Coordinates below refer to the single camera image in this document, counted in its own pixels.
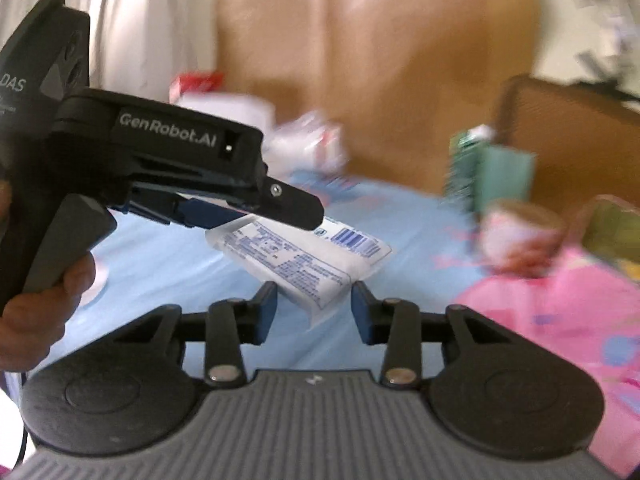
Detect brown woven-back chair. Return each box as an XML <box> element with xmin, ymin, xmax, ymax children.
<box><xmin>492</xmin><ymin>75</ymin><xmax>640</xmax><ymax>222</ymax></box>

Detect round snack can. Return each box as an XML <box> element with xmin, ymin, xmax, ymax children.
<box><xmin>477</xmin><ymin>199</ymin><xmax>567</xmax><ymax>274</ymax></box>

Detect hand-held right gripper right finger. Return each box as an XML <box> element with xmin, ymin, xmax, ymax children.
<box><xmin>350</xmin><ymin>281</ymin><xmax>516</xmax><ymax>387</ymax></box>

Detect green drink carton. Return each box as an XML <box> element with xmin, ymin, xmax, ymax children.
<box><xmin>442</xmin><ymin>127</ymin><xmax>496</xmax><ymax>212</ymax></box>

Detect white cotton pad packet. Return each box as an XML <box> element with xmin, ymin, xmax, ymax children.
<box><xmin>205</xmin><ymin>215</ymin><xmax>393</xmax><ymax>329</ymax></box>

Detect large white tissue pack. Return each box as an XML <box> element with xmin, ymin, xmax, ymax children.
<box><xmin>175</xmin><ymin>91</ymin><xmax>276</xmax><ymax>147</ymax></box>

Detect plastic bag of paper cups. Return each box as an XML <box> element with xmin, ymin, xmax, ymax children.
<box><xmin>270</xmin><ymin>110</ymin><xmax>349</xmax><ymax>174</ymax></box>

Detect teal cup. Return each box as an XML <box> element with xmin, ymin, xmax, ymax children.
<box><xmin>475</xmin><ymin>144</ymin><xmax>537</xmax><ymax>214</ymax></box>

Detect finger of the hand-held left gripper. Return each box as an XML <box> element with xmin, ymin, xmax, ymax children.
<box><xmin>110</xmin><ymin>191</ymin><xmax>252</xmax><ymax>230</ymax></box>
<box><xmin>250</xmin><ymin>174</ymin><xmax>325</xmax><ymax>232</ymax></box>

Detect red snack box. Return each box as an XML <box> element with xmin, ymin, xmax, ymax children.
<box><xmin>169</xmin><ymin>72</ymin><xmax>226</xmax><ymax>106</ymax></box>

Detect pink cartoon gift bag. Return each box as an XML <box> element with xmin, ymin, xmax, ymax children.
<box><xmin>452</xmin><ymin>195</ymin><xmax>640</xmax><ymax>477</ymax></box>

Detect large wooden board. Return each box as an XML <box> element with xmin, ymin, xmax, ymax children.
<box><xmin>215</xmin><ymin>0</ymin><xmax>542</xmax><ymax>197</ymax></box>

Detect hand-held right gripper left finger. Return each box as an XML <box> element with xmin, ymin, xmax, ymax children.
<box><xmin>112</xmin><ymin>281</ymin><xmax>279</xmax><ymax>387</ymax></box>

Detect person's left hand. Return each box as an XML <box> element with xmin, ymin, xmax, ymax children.
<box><xmin>0</xmin><ymin>254</ymin><xmax>97</xmax><ymax>372</ymax></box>

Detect blue printed tablecloth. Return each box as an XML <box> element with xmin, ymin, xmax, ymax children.
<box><xmin>30</xmin><ymin>170</ymin><xmax>640</xmax><ymax>381</ymax></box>

